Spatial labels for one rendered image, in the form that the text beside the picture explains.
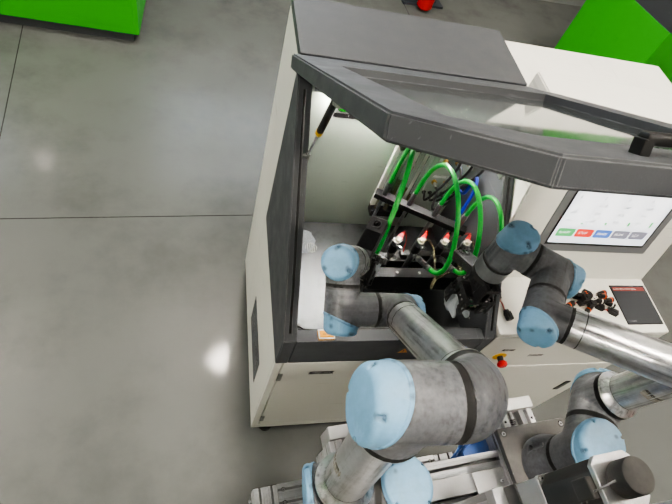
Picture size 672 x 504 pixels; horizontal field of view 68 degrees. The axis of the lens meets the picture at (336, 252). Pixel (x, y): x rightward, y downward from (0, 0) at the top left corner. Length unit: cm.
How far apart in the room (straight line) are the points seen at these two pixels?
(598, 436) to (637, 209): 83
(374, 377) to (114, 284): 209
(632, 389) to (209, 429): 165
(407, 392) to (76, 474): 184
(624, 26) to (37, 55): 444
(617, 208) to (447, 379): 124
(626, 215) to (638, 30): 327
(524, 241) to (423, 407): 50
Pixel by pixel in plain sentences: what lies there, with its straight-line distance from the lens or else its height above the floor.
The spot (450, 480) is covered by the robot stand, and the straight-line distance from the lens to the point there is 149.
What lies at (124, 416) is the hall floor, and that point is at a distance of 238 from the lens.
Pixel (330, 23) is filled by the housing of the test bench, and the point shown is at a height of 150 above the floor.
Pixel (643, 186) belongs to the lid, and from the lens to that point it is 68.
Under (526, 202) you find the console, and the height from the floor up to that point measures 129.
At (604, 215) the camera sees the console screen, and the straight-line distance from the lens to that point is 184.
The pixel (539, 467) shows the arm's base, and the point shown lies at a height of 109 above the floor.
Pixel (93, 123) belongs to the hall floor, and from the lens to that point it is 338.
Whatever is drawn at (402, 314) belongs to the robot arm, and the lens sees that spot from 101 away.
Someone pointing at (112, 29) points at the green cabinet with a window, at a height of 10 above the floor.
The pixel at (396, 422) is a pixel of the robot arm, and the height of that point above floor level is 167.
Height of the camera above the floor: 227
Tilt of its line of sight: 53 degrees down
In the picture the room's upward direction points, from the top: 23 degrees clockwise
